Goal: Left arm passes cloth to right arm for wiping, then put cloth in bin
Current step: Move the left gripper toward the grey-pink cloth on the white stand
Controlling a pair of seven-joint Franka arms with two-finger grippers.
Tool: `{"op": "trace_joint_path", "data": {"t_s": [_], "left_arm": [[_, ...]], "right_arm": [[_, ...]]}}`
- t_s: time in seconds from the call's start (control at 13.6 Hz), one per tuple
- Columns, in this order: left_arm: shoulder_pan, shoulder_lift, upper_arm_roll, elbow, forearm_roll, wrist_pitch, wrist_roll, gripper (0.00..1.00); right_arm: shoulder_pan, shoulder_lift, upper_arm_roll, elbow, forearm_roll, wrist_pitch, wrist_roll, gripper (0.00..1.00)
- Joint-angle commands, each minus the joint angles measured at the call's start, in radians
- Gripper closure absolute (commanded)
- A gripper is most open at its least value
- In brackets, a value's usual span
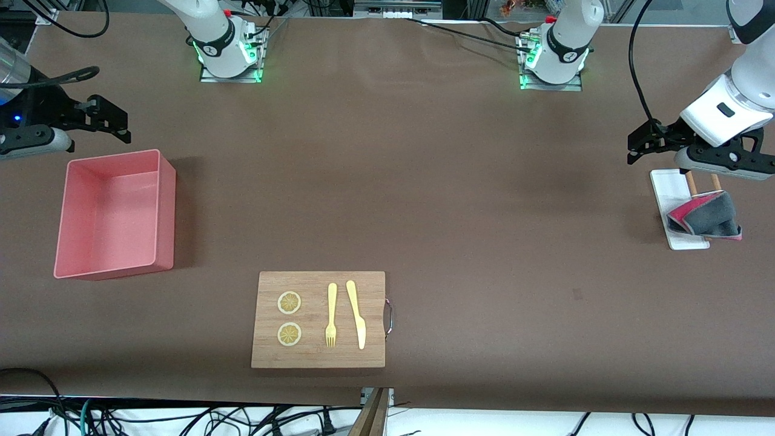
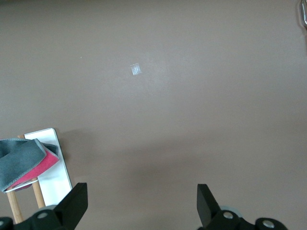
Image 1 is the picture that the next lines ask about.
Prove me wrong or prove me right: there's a pink plastic bin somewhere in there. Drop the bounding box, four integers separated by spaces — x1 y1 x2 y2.
53 149 177 280

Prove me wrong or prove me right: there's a long black table cable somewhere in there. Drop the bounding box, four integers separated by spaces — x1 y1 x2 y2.
404 17 536 55

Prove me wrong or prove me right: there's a yellow knife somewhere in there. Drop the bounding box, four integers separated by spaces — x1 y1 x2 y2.
346 280 367 351

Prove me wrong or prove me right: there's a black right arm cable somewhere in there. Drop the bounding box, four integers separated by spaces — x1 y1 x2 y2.
24 0 111 90

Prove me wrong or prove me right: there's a grey power strip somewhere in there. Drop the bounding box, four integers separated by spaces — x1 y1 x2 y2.
353 0 444 19

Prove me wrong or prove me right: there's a metal bracket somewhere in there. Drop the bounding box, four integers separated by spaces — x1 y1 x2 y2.
361 388 395 408

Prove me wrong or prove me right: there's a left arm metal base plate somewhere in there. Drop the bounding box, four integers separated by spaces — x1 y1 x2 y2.
519 33 584 92

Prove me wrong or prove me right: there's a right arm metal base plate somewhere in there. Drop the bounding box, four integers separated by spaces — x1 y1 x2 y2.
200 21 270 84

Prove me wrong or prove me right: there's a white rectangular tray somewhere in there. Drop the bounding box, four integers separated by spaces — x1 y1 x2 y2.
650 169 710 251

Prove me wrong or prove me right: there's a grey and pink cloth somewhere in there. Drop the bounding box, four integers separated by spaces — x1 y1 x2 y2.
666 190 744 242

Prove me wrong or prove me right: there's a short black table cable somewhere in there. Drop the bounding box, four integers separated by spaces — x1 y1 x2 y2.
481 17 525 39

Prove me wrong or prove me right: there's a wooden cutting board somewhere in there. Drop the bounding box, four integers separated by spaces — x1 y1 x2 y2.
251 271 394 369

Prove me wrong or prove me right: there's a wooden beam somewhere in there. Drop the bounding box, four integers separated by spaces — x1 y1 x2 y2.
348 388 391 436

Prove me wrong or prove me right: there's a yellow fork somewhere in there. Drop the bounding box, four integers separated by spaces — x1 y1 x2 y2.
325 283 338 348

